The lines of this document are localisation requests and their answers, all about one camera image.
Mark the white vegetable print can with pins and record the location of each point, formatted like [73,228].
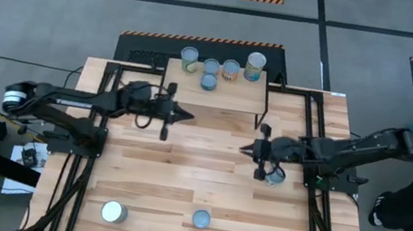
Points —
[276,177]

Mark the wooden shelf with black legs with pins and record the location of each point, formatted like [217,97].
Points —
[225,98]

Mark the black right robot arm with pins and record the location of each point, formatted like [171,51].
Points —
[370,146]

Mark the black aluminium table frame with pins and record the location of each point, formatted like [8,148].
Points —
[131,67]

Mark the teal cherries can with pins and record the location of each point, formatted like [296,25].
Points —
[114,211]

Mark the white paper sheet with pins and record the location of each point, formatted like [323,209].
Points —
[17,189]

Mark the black beans can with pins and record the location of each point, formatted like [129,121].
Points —
[230,71]

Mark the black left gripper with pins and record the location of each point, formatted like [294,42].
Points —
[158,110]

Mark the pink can with orange circles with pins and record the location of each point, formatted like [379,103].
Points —
[201,219]

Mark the tall yellow-green labelled can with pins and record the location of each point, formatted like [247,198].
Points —
[255,67]

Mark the green can with cartoon face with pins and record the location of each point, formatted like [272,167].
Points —
[189,60]

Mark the teal tuna fish can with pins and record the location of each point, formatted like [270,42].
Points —
[208,81]

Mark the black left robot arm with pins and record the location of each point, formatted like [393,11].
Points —
[69,97]

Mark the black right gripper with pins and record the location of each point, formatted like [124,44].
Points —
[279,150]

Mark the small black device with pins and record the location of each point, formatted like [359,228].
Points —
[29,156]

